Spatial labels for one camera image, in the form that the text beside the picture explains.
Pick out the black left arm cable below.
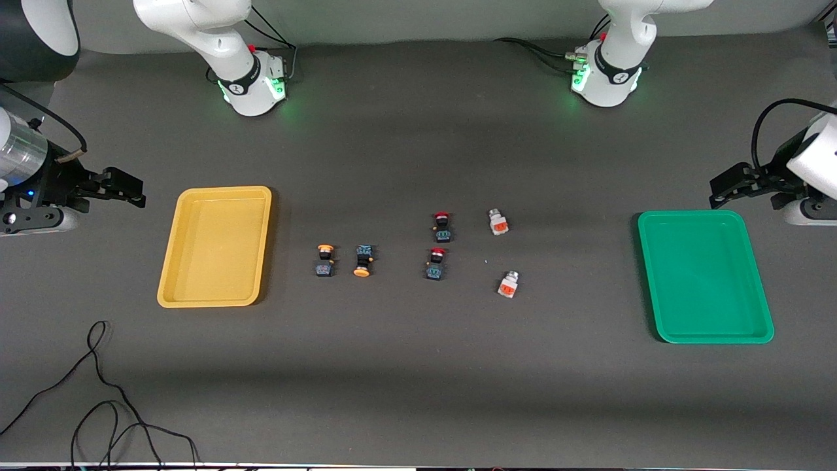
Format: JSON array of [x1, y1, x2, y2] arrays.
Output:
[[751, 98, 837, 172]]

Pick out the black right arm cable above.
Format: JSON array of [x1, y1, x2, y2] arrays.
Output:
[[0, 84, 88, 162]]

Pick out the black left base cables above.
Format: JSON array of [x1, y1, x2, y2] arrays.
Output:
[[493, 37, 584, 74]]

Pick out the green plastic tray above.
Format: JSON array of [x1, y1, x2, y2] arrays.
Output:
[[638, 210, 775, 345]]

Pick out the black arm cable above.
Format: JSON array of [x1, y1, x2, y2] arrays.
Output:
[[0, 84, 88, 162], [751, 98, 837, 172]]

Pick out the yellow plastic tray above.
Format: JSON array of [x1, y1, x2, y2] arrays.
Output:
[[157, 186, 273, 309]]

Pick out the black right base cables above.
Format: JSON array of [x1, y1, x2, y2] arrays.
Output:
[[239, 3, 299, 83]]

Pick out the dark grey table mat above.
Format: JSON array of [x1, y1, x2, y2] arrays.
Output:
[[0, 26, 837, 469]]

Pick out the black base cables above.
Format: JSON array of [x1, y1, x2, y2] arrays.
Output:
[[493, 37, 584, 74], [239, 3, 299, 83]]

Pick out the loose black table cable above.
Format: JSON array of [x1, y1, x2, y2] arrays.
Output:
[[0, 320, 201, 469]]

